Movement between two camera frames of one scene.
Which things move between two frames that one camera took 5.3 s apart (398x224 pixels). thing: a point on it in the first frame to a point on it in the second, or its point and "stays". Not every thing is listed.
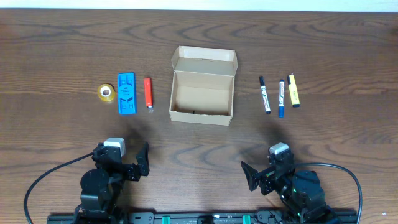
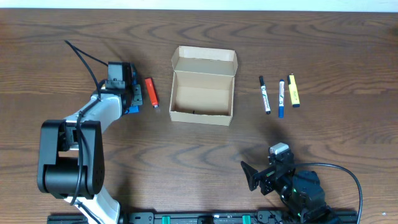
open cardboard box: (203, 88) stays
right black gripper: (267, 177) stays
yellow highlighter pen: (293, 91) stays
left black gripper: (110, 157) to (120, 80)
